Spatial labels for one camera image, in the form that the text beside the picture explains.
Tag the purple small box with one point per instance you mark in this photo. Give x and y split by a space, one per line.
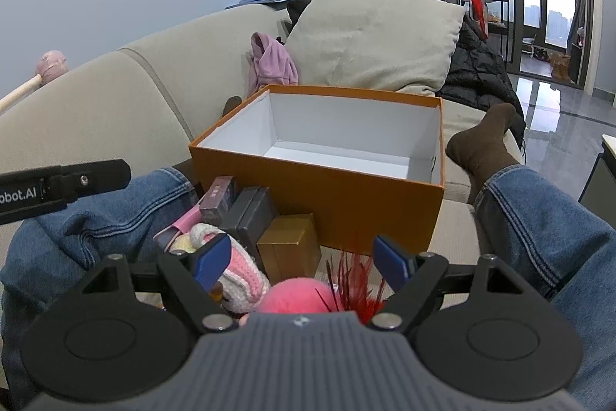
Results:
219 199

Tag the orange cardboard box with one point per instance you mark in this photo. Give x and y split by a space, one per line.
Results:
337 199

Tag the person's right leg in jeans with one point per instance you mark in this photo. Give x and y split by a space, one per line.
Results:
553 237

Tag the person's left leg in jeans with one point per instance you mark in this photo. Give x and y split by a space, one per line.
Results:
72 237

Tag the black puffer jacket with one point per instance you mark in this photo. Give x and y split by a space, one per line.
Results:
481 79

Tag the dark cloth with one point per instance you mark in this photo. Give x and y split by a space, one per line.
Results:
301 14

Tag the red feather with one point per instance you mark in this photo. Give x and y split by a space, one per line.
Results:
349 286

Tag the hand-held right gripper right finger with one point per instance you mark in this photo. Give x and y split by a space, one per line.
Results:
392 264

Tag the beige cushion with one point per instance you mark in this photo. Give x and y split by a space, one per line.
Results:
375 35

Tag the glass balcony door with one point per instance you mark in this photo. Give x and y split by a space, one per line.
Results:
544 6

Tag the gold brown small box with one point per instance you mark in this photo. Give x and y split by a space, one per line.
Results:
288 247

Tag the person's foot brown sock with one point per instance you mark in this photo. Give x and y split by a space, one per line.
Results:
232 106
481 141

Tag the white low cabinet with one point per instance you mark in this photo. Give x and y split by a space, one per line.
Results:
601 180

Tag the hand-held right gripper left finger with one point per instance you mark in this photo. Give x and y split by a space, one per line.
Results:
211 261

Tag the pink fluffy ball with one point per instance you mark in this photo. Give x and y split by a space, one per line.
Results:
288 300

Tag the person's leg in jeans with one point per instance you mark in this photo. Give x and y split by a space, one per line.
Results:
72 237
553 237

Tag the person's right foot brown sock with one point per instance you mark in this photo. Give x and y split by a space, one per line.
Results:
481 141

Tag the beige sofa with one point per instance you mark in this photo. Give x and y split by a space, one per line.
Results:
106 103

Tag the pink cloth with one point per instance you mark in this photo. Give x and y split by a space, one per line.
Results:
272 64

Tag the pink white knitted item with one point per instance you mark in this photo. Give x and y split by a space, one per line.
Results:
243 278

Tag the pink case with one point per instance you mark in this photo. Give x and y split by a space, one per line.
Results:
180 223

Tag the pink headed wooden massage stick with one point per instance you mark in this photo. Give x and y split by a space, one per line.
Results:
50 64

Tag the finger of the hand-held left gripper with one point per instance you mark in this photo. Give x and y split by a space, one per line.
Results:
96 177

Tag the grey small box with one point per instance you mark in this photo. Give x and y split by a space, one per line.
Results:
250 213

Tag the red cloth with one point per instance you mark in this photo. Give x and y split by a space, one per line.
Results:
477 11

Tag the person's left foot brown sock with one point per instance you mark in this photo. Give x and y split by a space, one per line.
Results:
232 106

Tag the black metal rack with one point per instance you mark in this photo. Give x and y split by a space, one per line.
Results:
500 16

